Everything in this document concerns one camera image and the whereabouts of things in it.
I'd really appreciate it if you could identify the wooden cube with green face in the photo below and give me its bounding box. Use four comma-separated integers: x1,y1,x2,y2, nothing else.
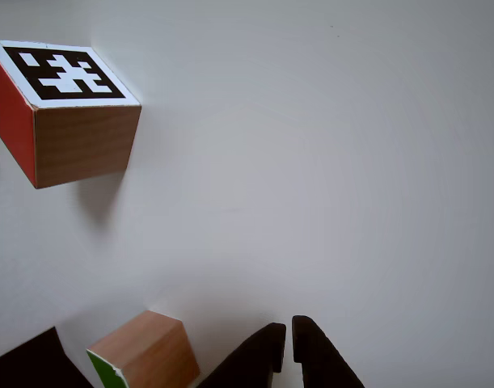
86,310,201,388

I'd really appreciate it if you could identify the wooden cube with black-white tag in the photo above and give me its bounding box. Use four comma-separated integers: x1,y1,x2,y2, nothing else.
0,39,142,190

